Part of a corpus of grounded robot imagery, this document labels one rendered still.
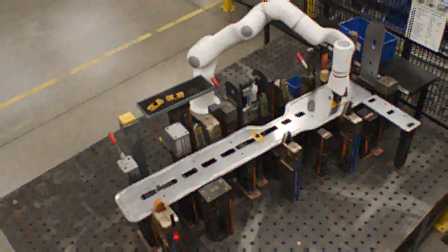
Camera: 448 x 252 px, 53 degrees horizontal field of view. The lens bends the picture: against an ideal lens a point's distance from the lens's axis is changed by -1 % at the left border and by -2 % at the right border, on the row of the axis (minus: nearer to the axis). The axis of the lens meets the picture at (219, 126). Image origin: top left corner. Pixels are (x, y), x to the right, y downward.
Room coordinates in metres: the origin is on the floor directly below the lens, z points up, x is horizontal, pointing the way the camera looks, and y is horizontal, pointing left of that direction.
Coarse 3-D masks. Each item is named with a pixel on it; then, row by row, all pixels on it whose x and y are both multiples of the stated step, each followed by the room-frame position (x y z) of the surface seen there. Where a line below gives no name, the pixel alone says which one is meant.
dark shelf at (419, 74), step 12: (324, 24) 2.49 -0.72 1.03; (336, 24) 2.48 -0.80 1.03; (360, 60) 2.06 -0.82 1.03; (396, 60) 2.03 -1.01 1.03; (384, 72) 1.93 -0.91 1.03; (396, 72) 1.92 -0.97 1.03; (408, 72) 1.90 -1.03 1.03; (420, 72) 1.89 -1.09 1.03; (408, 84) 1.80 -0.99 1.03; (420, 84) 1.79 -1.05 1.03
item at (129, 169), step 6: (120, 162) 1.42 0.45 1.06; (126, 162) 1.42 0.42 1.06; (132, 162) 1.41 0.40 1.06; (120, 168) 1.40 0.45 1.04; (126, 168) 1.38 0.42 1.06; (132, 168) 1.38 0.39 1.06; (138, 168) 1.39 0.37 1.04; (126, 174) 1.36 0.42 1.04; (132, 174) 1.37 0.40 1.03; (138, 174) 1.38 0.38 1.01; (126, 180) 1.36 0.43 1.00; (132, 180) 1.37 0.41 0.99; (138, 180) 1.38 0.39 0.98; (144, 198) 1.39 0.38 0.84
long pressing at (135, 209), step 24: (312, 96) 1.82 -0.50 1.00; (360, 96) 1.78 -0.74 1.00; (312, 120) 1.63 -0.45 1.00; (216, 144) 1.53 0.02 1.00; (264, 144) 1.50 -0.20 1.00; (168, 168) 1.41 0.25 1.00; (192, 168) 1.40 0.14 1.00; (216, 168) 1.38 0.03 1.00; (120, 192) 1.29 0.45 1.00; (144, 192) 1.28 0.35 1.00; (168, 192) 1.27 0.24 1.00; (144, 216) 1.16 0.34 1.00
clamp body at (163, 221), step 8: (168, 208) 1.13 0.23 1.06; (152, 216) 1.12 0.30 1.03; (160, 216) 1.10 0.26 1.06; (168, 216) 1.10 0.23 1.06; (176, 216) 1.09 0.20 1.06; (160, 224) 1.06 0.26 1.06; (168, 224) 1.06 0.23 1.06; (176, 224) 1.07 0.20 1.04; (160, 232) 1.09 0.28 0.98; (168, 232) 1.05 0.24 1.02; (168, 240) 1.04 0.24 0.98; (168, 248) 1.09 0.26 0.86; (176, 248) 1.07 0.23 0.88
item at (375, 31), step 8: (368, 24) 1.95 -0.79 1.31; (376, 24) 1.91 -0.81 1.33; (368, 32) 1.95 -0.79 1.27; (376, 32) 1.91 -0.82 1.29; (384, 32) 1.87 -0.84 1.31; (368, 40) 1.94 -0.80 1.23; (376, 40) 1.90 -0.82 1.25; (368, 48) 1.93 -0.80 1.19; (376, 48) 1.89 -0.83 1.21; (368, 56) 1.93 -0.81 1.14; (376, 56) 1.88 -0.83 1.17; (360, 64) 1.96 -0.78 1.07; (368, 64) 1.92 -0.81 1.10; (376, 64) 1.88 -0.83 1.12; (360, 72) 1.96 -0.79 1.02; (368, 72) 1.91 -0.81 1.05; (376, 72) 1.87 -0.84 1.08; (376, 80) 1.86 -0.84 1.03
